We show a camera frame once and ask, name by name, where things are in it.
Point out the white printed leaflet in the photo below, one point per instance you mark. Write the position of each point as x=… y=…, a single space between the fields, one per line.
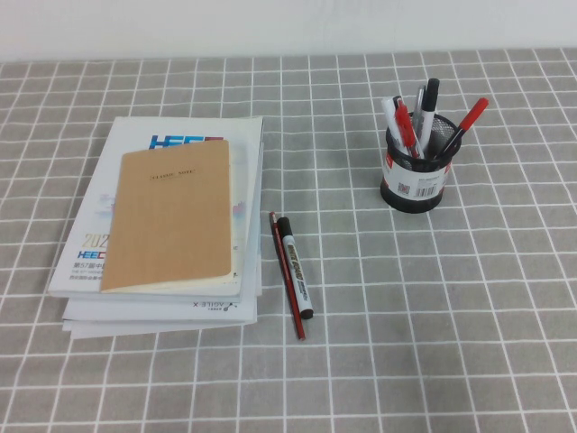
x=239 y=180

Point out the thin black pen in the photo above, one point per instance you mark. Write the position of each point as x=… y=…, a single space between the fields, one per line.
x=397 y=101

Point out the silver pen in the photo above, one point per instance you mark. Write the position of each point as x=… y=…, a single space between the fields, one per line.
x=420 y=101

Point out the white HEEC catalogue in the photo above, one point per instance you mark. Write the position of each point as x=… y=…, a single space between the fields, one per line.
x=130 y=131

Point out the white marker with black cap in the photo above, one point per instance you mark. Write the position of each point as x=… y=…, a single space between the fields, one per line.
x=432 y=92

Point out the white pen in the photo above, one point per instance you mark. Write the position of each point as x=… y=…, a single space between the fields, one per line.
x=389 y=113

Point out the black mesh pen holder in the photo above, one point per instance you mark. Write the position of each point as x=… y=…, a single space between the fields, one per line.
x=419 y=185

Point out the red gel pen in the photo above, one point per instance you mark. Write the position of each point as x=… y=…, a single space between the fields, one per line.
x=403 y=122

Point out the whiteboard marker with black caps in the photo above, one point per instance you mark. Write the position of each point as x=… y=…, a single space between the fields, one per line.
x=295 y=266

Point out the dark red pencil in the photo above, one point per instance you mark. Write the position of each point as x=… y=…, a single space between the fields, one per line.
x=298 y=327

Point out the brown kraft notebook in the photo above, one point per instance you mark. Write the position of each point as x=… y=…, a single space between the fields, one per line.
x=171 y=216

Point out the plain white booklet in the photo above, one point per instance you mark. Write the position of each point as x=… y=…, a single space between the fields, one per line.
x=135 y=329

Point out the red and black marker pen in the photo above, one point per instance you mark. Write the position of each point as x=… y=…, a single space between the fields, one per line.
x=473 y=113

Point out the grey checkered tablecloth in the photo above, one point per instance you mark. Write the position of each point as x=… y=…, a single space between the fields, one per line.
x=405 y=315

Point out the white AgileX booklet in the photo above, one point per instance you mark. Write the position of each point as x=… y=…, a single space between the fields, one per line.
x=180 y=309

